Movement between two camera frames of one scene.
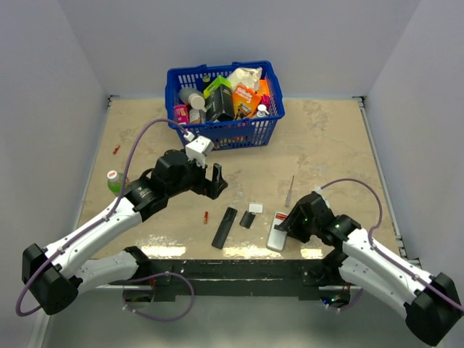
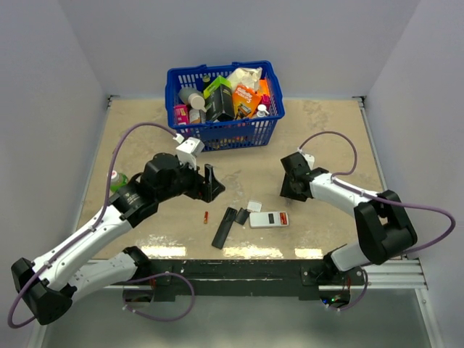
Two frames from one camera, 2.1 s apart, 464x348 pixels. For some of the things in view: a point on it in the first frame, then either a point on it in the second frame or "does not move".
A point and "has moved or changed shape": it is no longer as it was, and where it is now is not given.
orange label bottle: x=196 y=116 does not move
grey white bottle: x=193 y=98 does not move
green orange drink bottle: x=114 y=182 does not move
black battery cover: x=247 y=220 has moved or changed shape
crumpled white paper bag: x=249 y=77 does not move
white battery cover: x=256 y=207 does not move
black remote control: x=225 y=225 does not move
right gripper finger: x=286 y=225 -> x=296 y=185
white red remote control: x=277 y=239 -> x=268 y=219
